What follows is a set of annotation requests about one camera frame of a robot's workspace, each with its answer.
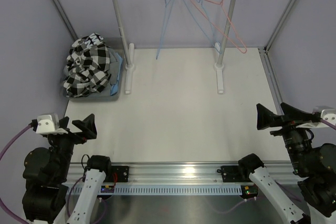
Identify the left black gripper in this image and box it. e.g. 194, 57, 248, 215
50, 113, 96, 180

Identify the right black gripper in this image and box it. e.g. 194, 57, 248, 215
257, 102, 315, 173

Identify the light blue shirt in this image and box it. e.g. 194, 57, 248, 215
110, 52, 123, 96

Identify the black white checkered shirt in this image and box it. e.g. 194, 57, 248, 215
62, 33, 111, 98

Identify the pink wire hanger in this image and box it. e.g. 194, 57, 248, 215
190, 0, 247, 54

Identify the blue hanger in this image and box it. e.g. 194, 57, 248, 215
182, 0, 219, 48
155, 0, 175, 60

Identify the grey shirt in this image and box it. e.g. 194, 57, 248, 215
107, 47, 119, 89

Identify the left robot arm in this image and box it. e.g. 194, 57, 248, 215
22, 114, 113, 223

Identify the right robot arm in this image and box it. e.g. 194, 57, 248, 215
237, 102, 335, 223

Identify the white and silver clothes rack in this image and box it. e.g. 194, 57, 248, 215
112, 0, 236, 94

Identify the clear grey plastic bin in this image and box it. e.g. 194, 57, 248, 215
60, 37, 125, 102

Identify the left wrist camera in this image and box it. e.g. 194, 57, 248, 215
33, 113, 67, 135

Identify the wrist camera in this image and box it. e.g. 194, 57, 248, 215
298, 106, 335, 130
33, 113, 67, 135

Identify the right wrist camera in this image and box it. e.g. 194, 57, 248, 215
298, 106, 335, 130

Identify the aluminium mounting rail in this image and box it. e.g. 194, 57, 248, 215
65, 161, 297, 184

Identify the slotted cable duct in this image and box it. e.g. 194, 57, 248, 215
65, 184, 245, 195

